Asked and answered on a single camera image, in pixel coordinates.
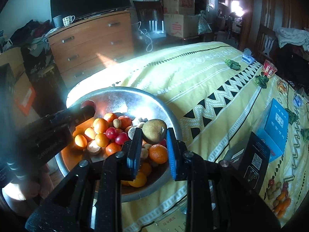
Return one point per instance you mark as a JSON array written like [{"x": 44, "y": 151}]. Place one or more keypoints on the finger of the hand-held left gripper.
[{"x": 79, "y": 114}]

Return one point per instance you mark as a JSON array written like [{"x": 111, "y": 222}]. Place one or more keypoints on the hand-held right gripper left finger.
[{"x": 134, "y": 149}]

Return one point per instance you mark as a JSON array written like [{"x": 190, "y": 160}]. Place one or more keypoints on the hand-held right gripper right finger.
[{"x": 171, "y": 154}]

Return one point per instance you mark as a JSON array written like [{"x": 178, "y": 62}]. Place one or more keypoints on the large metal bowl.
[{"x": 135, "y": 101}]

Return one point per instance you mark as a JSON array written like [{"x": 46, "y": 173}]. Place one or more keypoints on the person's left hand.
[{"x": 29, "y": 191}]

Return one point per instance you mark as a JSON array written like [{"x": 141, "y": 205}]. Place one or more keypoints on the red cherry tomato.
[
  {"x": 122, "y": 138},
  {"x": 271, "y": 182},
  {"x": 285, "y": 186},
  {"x": 111, "y": 133}
]

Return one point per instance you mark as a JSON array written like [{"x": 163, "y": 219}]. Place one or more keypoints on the heap of oranges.
[{"x": 101, "y": 125}]

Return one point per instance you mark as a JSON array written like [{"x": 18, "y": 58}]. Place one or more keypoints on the beige cut cane chunk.
[
  {"x": 93, "y": 147},
  {"x": 138, "y": 121}
]

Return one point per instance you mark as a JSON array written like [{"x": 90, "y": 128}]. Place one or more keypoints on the cardboard box with orange label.
[{"x": 23, "y": 94}]

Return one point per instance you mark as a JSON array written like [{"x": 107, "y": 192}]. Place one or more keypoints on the wooden dresser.
[{"x": 91, "y": 48}]

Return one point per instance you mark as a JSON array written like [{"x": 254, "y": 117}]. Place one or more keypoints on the black glossy box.
[{"x": 257, "y": 164}]

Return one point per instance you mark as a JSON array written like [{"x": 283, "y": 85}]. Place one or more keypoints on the pile of clothes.
[
  {"x": 31, "y": 41},
  {"x": 293, "y": 37}
]

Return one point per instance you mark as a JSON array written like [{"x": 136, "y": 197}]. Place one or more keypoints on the white dotted mug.
[{"x": 68, "y": 20}]

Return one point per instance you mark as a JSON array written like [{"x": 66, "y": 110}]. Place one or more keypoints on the dark mug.
[{"x": 57, "y": 21}]

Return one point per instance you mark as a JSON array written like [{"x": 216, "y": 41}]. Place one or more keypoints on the large printed cardboard carton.
[{"x": 272, "y": 130}]

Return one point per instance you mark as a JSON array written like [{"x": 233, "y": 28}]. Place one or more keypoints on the green leafy vegetable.
[
  {"x": 262, "y": 81},
  {"x": 292, "y": 118},
  {"x": 233, "y": 64}
]

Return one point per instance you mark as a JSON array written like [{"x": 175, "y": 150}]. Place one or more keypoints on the black flat television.
[{"x": 89, "y": 1}]

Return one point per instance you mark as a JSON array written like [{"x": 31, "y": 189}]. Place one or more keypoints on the small mandarin orange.
[
  {"x": 281, "y": 214},
  {"x": 287, "y": 202},
  {"x": 278, "y": 207},
  {"x": 281, "y": 195}
]

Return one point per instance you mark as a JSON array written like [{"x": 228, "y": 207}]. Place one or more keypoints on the dark wooden chair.
[{"x": 149, "y": 17}]

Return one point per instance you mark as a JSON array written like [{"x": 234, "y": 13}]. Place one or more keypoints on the blue and white packet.
[{"x": 247, "y": 58}]

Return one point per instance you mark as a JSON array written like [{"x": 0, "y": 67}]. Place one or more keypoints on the wrapped bread bun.
[{"x": 281, "y": 86}]

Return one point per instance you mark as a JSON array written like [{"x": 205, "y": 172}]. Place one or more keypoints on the cardboard box with red print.
[{"x": 181, "y": 25}]

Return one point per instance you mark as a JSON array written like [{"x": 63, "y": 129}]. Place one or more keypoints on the red instant noodle cup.
[{"x": 269, "y": 69}]

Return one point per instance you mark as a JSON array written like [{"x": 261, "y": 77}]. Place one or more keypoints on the patterned plastic bag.
[{"x": 204, "y": 25}]

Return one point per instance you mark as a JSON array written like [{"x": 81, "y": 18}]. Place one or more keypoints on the small blue packet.
[{"x": 298, "y": 100}]

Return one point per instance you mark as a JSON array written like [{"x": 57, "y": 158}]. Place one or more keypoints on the brown cardboard box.
[{"x": 178, "y": 4}]

